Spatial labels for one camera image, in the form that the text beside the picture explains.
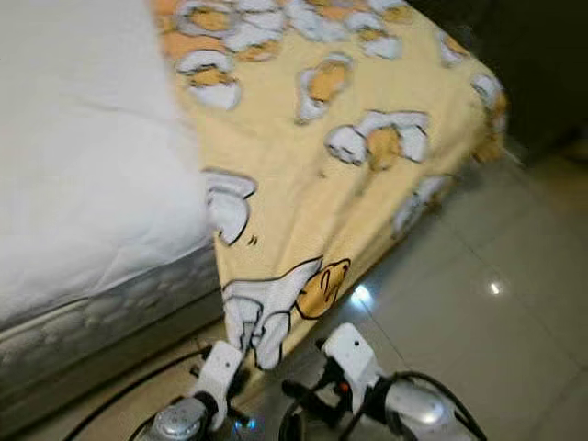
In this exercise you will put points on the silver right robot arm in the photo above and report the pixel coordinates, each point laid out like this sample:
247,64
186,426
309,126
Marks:
418,409

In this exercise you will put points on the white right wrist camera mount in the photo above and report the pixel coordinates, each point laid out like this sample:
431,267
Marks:
351,358

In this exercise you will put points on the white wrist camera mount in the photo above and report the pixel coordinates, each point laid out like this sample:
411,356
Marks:
351,358
219,372

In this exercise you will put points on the white quilted mattress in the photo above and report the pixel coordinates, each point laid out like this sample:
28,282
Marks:
92,165

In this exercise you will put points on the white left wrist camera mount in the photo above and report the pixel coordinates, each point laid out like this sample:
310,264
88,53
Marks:
219,372

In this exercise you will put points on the yellow egg-print blanket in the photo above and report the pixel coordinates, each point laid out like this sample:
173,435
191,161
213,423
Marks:
322,184

